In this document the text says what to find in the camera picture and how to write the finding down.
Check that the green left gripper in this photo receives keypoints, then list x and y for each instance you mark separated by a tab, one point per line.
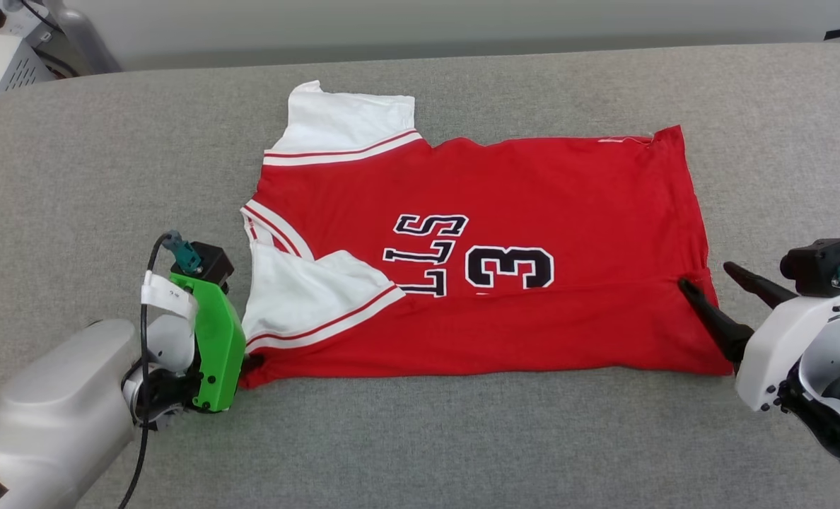
218	353

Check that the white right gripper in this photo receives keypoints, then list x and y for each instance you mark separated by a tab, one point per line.
773	353

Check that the red and white basketball jersey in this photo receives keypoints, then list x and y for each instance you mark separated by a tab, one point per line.
533	191

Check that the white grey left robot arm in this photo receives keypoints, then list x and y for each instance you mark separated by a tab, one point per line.
52	410

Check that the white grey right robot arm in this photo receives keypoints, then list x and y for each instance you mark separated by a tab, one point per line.
837	396

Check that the white partition panel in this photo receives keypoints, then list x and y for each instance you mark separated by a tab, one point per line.
462	21

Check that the white power strip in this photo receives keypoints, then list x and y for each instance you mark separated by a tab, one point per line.
17	21

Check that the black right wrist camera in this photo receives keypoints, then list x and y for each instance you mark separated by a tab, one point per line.
816	265

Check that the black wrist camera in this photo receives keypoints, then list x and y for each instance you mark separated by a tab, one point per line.
211	261
816	265

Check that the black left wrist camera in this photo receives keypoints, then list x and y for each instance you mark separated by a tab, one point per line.
211	261

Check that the teal left camera connector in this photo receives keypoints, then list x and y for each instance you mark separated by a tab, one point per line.
183	251

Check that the grey metal partition post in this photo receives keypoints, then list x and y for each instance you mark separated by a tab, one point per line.
80	39

